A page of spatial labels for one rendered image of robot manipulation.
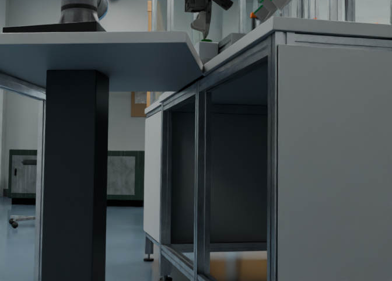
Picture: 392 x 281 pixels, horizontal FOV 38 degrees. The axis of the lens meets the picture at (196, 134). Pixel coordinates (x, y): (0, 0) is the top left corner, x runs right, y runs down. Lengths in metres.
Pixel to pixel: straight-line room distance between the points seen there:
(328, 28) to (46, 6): 8.89
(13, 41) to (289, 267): 0.84
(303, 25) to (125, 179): 6.24
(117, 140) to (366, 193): 8.15
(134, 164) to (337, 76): 6.18
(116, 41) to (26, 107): 8.46
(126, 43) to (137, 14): 8.17
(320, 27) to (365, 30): 0.11
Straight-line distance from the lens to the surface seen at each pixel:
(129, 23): 9.56
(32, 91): 2.17
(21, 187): 7.81
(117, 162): 7.41
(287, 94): 1.24
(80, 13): 1.87
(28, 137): 9.78
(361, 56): 1.33
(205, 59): 1.97
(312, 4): 3.04
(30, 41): 1.47
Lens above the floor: 0.54
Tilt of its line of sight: 3 degrees up
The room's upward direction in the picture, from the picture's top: 1 degrees clockwise
